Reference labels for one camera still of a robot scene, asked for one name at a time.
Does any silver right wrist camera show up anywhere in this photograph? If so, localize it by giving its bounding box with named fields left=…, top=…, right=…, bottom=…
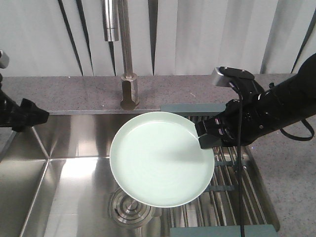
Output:
left=211, top=66, right=232, bottom=87

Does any round steel sink drain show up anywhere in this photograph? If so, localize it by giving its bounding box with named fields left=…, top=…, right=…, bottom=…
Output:
left=108, top=188, right=156, bottom=229

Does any steel kitchen faucet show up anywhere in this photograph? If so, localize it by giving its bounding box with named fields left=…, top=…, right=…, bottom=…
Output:
left=101, top=0, right=139, bottom=111

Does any stainless steel sink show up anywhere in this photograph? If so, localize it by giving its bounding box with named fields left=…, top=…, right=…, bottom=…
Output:
left=0, top=111, right=163, bottom=237

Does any steel roll-up drying rack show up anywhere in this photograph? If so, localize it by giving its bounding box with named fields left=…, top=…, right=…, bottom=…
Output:
left=160, top=103, right=279, bottom=237

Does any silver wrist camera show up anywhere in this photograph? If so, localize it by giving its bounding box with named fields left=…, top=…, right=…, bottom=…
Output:
left=0, top=50, right=9, bottom=69
left=211, top=66, right=232, bottom=87

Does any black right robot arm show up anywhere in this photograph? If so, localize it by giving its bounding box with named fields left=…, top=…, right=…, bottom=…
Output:
left=195, top=55, right=316, bottom=149

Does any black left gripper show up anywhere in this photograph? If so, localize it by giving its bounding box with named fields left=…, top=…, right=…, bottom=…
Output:
left=0, top=90, right=49, bottom=132

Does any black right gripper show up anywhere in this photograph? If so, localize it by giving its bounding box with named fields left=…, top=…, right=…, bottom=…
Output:
left=195, top=99, right=263, bottom=149

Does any white pleated curtain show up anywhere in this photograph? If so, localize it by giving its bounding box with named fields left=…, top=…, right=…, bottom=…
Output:
left=0, top=0, right=316, bottom=77

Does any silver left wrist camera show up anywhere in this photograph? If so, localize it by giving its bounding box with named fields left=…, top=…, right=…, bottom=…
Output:
left=0, top=50, right=9, bottom=69

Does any black camera cable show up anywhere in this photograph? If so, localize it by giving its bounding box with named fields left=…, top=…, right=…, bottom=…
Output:
left=228, top=82, right=315, bottom=237

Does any pale green round plate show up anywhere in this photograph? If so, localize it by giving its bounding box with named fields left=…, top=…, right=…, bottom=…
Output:
left=110, top=112, right=215, bottom=208

